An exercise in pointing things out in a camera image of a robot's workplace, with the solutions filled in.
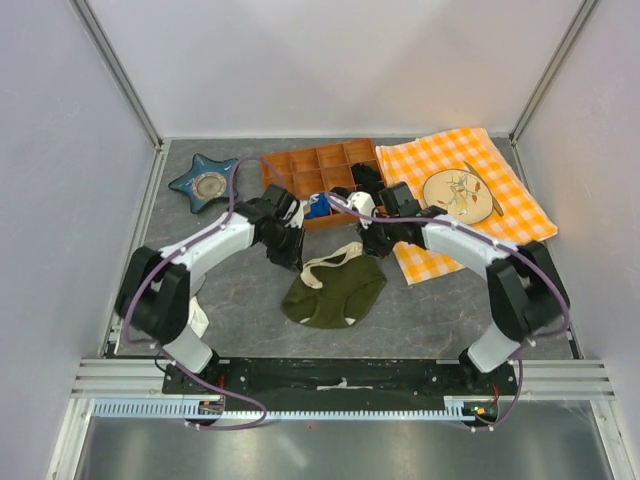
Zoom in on aluminium frame post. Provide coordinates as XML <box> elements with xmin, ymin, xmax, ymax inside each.
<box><xmin>508</xmin><ymin>0</ymin><xmax>600</xmax><ymax>148</ymax></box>
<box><xmin>70</xmin><ymin>0</ymin><xmax>163</xmax><ymax>150</ymax></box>

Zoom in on orange checkered cloth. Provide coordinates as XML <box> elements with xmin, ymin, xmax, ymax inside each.
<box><xmin>374</xmin><ymin>126</ymin><xmax>559</xmax><ymax>286</ymax></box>

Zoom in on blue star shaped dish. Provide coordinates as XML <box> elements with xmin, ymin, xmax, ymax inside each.
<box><xmin>168</xmin><ymin>153</ymin><xmax>239</xmax><ymax>214</ymax></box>

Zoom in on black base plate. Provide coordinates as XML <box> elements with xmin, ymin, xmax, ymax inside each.
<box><xmin>162</xmin><ymin>356</ymin><xmax>519</xmax><ymax>407</ymax></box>

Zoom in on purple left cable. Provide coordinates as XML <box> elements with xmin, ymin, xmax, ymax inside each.
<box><xmin>123</xmin><ymin>157</ymin><xmax>271</xmax><ymax>430</ymax></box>

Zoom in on brass knife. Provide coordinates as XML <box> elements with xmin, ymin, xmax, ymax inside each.
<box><xmin>462</xmin><ymin>160</ymin><xmax>506</xmax><ymax>217</ymax></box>

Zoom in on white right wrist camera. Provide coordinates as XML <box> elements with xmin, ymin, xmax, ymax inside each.
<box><xmin>347</xmin><ymin>191</ymin><xmax>376</xmax><ymax>217</ymax></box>

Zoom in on beige decorated plate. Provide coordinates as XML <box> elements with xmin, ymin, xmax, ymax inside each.
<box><xmin>423</xmin><ymin>169</ymin><xmax>494</xmax><ymax>225</ymax></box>

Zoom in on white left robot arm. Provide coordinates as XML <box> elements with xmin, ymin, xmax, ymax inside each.
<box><xmin>115</xmin><ymin>193</ymin><xmax>304</xmax><ymax>393</ymax></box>

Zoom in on aluminium left frame post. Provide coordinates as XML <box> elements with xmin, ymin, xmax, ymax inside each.
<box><xmin>70</xmin><ymin>0</ymin><xmax>163</xmax><ymax>150</ymax></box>

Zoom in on light blue cable duct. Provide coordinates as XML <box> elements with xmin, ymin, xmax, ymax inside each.
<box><xmin>91</xmin><ymin>398</ymin><xmax>483</xmax><ymax>421</ymax></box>

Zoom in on white underwear pile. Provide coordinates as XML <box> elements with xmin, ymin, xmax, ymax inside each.
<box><xmin>187</xmin><ymin>296</ymin><xmax>210</xmax><ymax>339</ymax></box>

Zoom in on grey underwear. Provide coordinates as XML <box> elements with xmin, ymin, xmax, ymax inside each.
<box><xmin>191</xmin><ymin>275</ymin><xmax>206</xmax><ymax>295</ymax></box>

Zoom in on aluminium front rail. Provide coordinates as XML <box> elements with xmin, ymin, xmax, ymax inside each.
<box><xmin>72</xmin><ymin>357</ymin><xmax>614</xmax><ymax>400</ymax></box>

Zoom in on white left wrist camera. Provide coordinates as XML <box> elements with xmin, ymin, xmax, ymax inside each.
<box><xmin>284</xmin><ymin>200</ymin><xmax>307</xmax><ymax>229</ymax></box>

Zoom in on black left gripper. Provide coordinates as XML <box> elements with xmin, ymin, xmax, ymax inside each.
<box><xmin>261</xmin><ymin>221</ymin><xmax>307</xmax><ymax>273</ymax></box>

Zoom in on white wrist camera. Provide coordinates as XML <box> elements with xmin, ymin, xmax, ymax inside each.
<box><xmin>347</xmin><ymin>191</ymin><xmax>376</xmax><ymax>217</ymax></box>
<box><xmin>284</xmin><ymin>200</ymin><xmax>307</xmax><ymax>229</ymax></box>

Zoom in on orange compartment organizer box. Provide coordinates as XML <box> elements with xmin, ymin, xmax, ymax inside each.
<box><xmin>261</xmin><ymin>139</ymin><xmax>386</xmax><ymax>200</ymax></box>

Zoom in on black white rolled underwear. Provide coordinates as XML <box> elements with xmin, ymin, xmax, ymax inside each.
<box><xmin>329</xmin><ymin>186</ymin><xmax>353</xmax><ymax>206</ymax></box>

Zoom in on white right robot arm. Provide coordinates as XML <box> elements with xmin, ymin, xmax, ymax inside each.
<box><xmin>348</xmin><ymin>182</ymin><xmax>570</xmax><ymax>394</ymax></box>

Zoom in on aluminium right frame post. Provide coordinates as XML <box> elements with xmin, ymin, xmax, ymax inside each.
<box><xmin>508</xmin><ymin>0</ymin><xmax>600</xmax><ymax>148</ymax></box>

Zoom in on blue white rolled underwear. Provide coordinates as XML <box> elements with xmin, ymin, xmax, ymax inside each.
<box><xmin>303</xmin><ymin>193</ymin><xmax>331</xmax><ymax>220</ymax></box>

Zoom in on olive green underwear cream waistband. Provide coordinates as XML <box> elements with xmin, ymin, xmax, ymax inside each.
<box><xmin>280</xmin><ymin>242</ymin><xmax>387</xmax><ymax>329</ymax></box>

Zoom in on purple cable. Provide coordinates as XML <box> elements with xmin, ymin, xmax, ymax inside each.
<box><xmin>324</xmin><ymin>192</ymin><xmax>571</xmax><ymax>431</ymax></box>
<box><xmin>123</xmin><ymin>157</ymin><xmax>271</xmax><ymax>430</ymax></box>

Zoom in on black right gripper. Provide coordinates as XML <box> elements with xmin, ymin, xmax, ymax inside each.
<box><xmin>355</xmin><ymin>209</ymin><xmax>401</xmax><ymax>259</ymax></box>

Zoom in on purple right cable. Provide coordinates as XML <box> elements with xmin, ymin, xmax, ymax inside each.
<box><xmin>324</xmin><ymin>192</ymin><xmax>571</xmax><ymax>431</ymax></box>

